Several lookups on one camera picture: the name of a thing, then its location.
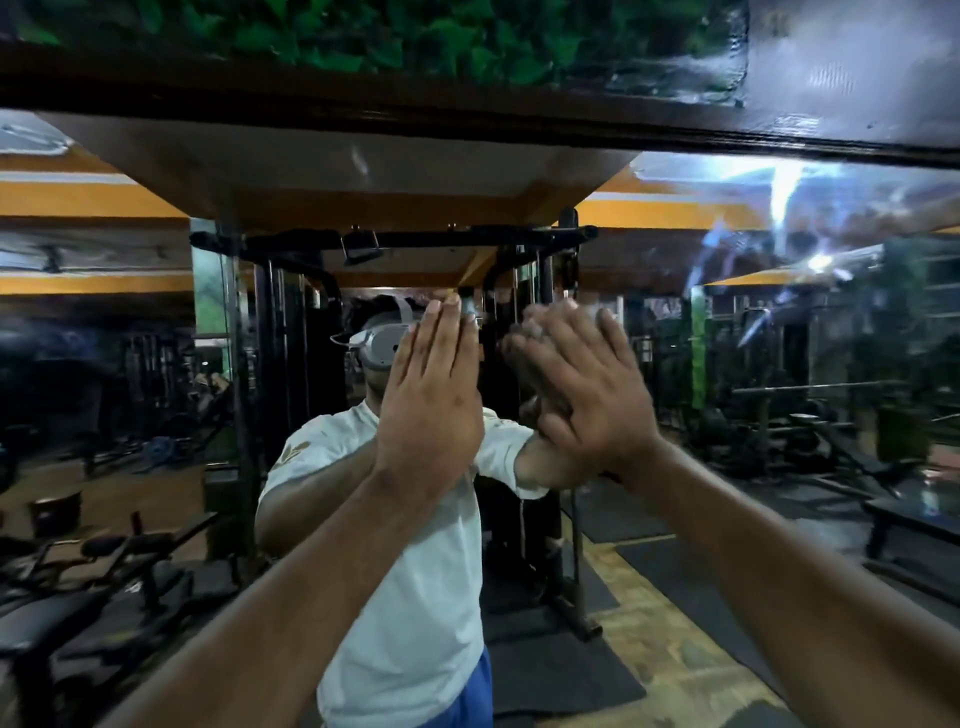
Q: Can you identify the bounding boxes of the person's right hand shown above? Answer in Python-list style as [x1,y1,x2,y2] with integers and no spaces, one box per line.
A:
[501,298,666,487]

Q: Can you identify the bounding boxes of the person's left hand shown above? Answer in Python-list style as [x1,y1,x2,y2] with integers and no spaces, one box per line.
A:
[372,292,487,501]

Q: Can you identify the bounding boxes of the person's right forearm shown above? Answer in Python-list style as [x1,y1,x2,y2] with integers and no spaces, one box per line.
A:
[621,438,960,728]

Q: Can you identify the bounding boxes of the person's left forearm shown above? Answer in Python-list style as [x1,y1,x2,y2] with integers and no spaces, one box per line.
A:
[97,453,455,728]

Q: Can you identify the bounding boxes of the white head-worn headset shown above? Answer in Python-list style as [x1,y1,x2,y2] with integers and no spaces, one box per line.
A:
[330,296,481,373]

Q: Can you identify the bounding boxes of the green pillar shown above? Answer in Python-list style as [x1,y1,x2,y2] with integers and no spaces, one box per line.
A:
[689,285,711,411]

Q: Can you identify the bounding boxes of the white t-shirt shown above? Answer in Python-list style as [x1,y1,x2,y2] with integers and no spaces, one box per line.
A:
[255,401,552,728]

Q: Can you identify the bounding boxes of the black rubber floor mat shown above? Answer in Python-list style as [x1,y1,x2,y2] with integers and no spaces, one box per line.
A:
[486,630,648,717]
[615,534,792,702]

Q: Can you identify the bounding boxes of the black incline bench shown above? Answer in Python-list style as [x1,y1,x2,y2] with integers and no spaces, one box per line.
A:
[787,411,925,498]

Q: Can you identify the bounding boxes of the green artificial leaf panel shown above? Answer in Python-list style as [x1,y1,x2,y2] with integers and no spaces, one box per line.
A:
[0,0,751,106]

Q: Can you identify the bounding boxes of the dark wooden beam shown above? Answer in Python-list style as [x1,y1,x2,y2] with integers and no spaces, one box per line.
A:
[0,37,960,171]

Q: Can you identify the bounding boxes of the blue shorts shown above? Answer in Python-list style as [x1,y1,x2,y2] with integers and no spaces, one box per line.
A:
[418,648,496,728]

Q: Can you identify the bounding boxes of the black weight bench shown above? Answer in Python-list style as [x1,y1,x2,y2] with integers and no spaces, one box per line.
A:
[0,510,243,728]

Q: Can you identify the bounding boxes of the black flat bench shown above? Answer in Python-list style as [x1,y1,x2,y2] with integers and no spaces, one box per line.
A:
[862,495,960,588]

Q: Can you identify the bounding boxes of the black cable crossover machine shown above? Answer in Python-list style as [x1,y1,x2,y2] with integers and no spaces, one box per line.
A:
[189,210,605,642]

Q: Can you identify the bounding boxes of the large wall mirror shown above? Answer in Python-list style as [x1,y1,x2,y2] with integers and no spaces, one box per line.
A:
[0,111,960,728]

